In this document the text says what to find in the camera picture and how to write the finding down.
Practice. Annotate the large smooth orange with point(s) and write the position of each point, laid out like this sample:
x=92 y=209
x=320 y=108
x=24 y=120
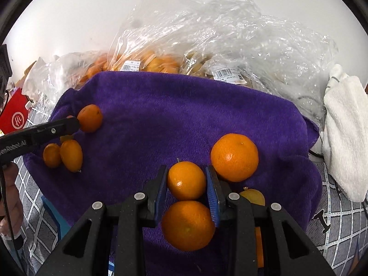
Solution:
x=188 y=225

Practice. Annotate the oval orange kumquat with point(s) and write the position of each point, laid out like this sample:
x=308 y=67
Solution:
x=71 y=155
x=259 y=247
x=90 y=118

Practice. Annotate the large orange mandarin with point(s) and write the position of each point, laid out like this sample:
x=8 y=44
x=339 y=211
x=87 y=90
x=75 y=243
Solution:
x=234 y=157

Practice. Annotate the medium round orange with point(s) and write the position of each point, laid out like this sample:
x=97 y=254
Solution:
x=187 y=182

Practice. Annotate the small round orange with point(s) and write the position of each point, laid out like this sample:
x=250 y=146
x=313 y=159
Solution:
x=52 y=155

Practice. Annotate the white towel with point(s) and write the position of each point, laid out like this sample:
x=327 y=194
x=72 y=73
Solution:
x=345 y=138

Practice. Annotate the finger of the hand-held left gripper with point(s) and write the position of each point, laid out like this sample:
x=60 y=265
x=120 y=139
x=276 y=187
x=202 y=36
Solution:
x=63 y=126

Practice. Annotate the yellow round fruit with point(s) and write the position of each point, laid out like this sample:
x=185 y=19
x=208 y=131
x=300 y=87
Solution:
x=254 y=197

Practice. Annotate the person's left hand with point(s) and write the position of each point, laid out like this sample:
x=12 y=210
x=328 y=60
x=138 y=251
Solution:
x=13 y=187

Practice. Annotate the crumpled clear plastic bag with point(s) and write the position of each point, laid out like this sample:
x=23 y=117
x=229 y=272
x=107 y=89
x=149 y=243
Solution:
x=49 y=74

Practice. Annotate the clear plastic bag of oranges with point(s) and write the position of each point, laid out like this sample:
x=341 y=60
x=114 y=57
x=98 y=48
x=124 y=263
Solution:
x=143 y=43

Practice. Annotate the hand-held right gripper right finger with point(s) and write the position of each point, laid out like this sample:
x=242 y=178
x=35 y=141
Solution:
x=211 y=198

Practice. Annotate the clear plastic bag yellow fruits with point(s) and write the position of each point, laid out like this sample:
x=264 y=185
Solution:
x=253 y=49

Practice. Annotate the brown cardboard box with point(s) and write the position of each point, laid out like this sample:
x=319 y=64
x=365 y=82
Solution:
x=28 y=70

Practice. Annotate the purple fleece towel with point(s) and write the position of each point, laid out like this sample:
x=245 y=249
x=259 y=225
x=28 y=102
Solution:
x=161 y=120

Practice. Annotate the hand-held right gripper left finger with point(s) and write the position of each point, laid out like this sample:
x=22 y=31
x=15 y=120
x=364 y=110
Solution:
x=161 y=195

